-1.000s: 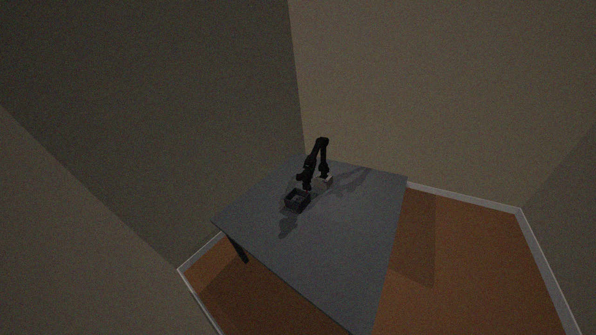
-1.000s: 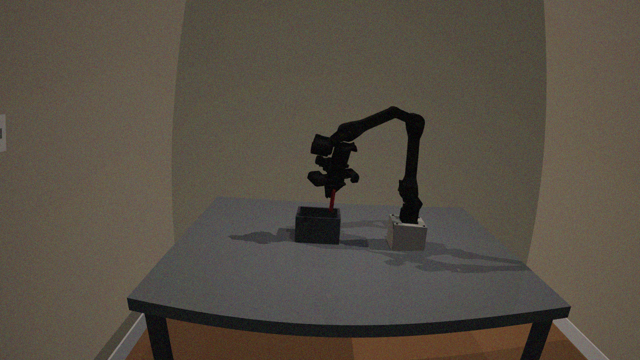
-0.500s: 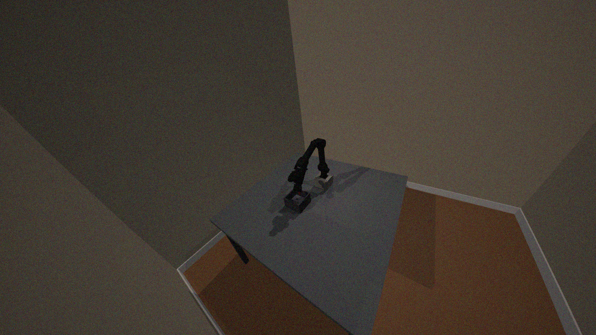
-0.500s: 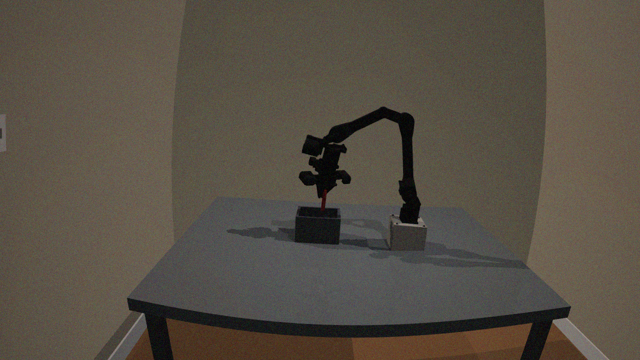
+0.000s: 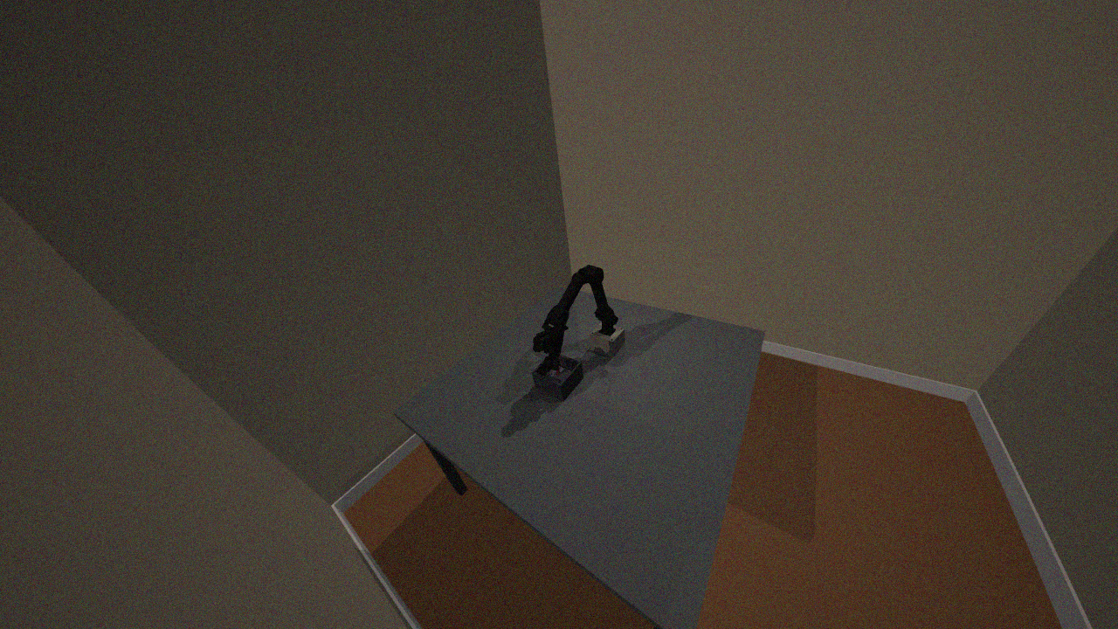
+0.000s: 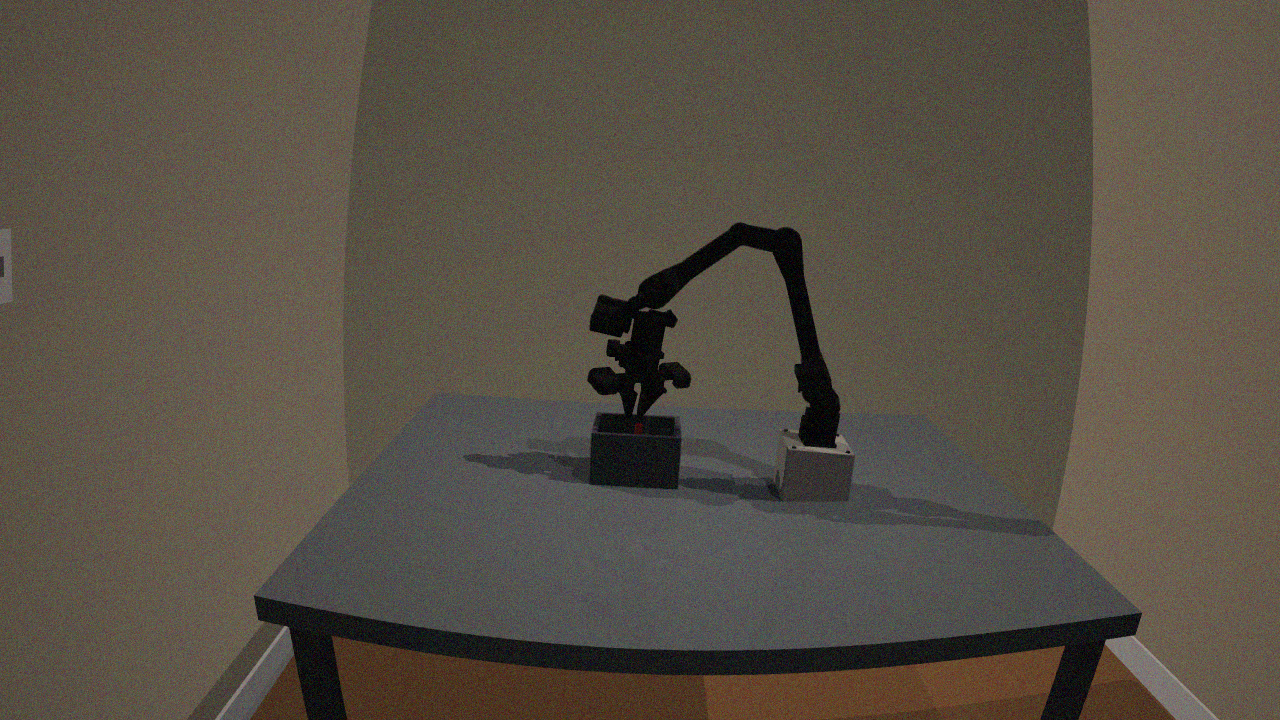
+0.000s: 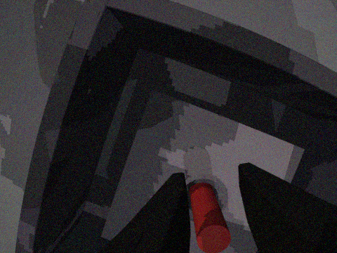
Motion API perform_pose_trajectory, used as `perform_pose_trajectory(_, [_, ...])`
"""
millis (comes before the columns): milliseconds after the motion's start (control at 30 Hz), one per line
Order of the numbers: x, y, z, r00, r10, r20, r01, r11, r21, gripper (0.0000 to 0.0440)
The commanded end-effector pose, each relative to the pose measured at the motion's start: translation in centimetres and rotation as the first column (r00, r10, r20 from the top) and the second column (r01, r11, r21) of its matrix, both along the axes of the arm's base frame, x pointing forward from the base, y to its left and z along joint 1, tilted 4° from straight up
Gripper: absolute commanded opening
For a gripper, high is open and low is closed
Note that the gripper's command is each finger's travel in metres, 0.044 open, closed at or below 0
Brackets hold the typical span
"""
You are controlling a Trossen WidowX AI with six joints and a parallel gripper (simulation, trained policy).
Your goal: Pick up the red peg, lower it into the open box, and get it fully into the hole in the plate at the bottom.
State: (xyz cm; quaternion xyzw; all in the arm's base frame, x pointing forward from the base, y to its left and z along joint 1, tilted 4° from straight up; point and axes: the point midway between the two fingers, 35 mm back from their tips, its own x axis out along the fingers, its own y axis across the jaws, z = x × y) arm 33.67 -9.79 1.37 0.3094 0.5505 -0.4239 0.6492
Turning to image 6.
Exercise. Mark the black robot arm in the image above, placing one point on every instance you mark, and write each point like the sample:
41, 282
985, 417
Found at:
613, 316

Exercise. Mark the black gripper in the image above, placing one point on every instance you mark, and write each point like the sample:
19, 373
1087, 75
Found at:
641, 367

